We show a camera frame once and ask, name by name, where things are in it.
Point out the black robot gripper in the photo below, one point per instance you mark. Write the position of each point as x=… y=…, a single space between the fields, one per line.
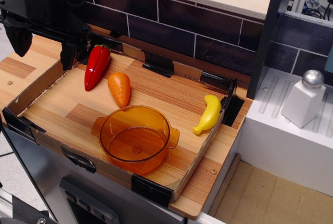
x=59 y=20

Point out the orange toy carrot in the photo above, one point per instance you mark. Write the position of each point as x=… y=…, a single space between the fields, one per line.
x=120 y=87

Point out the cardboard fence with black tape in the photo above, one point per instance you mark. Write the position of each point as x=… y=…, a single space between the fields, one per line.
x=63 y=113

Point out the transparent orange plastic pot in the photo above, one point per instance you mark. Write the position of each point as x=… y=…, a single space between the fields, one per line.
x=136 y=139

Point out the red toy chili pepper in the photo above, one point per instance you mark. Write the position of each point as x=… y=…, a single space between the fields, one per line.
x=97 y=63

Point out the silver toy oven front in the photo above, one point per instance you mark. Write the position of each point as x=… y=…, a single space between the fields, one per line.
x=74 y=195

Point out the yellow toy banana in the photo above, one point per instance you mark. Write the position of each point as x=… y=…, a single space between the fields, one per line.
x=210 y=115

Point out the white toy sink drainboard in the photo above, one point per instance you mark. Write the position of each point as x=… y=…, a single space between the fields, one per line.
x=271 y=142

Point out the white salt shaker silver cap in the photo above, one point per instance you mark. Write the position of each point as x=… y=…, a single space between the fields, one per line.
x=304 y=100

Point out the dark grey vertical post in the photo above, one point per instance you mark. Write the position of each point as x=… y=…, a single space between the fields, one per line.
x=262 y=59

